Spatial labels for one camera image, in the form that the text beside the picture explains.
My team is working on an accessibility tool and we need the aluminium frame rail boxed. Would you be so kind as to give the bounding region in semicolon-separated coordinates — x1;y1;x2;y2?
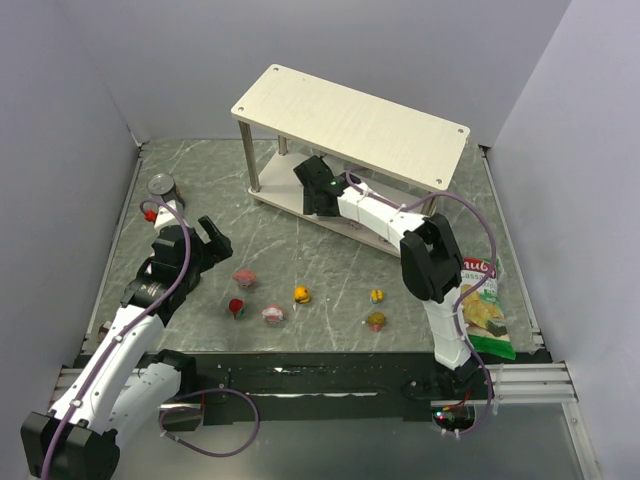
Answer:
489;363;578;404

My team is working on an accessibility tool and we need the brown snack packet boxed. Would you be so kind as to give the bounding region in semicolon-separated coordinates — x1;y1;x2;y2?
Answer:
96;322;111;343

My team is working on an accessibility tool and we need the lower purple cable loop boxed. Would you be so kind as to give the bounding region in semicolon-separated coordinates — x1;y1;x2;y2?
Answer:
158;387;260;458

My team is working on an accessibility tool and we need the pink round toy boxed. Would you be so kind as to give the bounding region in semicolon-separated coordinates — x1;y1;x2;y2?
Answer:
232;269;257;288

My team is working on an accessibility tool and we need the yellow duck burger toy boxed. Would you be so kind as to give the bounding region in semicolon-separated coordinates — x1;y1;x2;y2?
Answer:
293;285;311;304

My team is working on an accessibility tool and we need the two-tier white wooden shelf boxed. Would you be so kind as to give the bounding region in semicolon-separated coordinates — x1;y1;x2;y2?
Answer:
230;63;472;259

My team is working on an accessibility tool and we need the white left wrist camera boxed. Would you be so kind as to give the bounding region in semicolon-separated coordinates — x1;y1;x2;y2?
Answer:
154;200;183;233

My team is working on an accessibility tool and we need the olive brown pink toy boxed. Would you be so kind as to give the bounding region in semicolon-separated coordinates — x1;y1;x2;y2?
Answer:
366;312;387;332

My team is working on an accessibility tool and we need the small dark metal can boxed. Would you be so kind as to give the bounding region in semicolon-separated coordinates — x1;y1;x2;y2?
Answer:
147;173;185;212

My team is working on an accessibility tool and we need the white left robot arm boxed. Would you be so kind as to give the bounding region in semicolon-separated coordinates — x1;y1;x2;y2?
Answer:
21;216;233;479

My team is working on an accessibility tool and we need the small yellow blue toy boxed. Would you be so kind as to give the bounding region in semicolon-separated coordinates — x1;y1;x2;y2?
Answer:
370;289;385;305

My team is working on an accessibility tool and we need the pink white toy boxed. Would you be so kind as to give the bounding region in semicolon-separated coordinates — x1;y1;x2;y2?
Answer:
261;304;286;325

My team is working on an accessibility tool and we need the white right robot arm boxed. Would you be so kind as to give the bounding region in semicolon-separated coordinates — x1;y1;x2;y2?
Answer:
293;156;471;371

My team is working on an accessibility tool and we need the green cassava chips bag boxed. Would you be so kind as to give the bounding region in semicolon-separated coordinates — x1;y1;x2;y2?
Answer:
461;257;516;360

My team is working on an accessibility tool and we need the red cherry toy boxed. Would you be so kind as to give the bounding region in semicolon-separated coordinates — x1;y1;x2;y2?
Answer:
228;298;245;320

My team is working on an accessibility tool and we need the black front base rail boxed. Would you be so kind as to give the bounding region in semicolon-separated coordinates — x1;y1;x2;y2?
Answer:
122;351;551;427

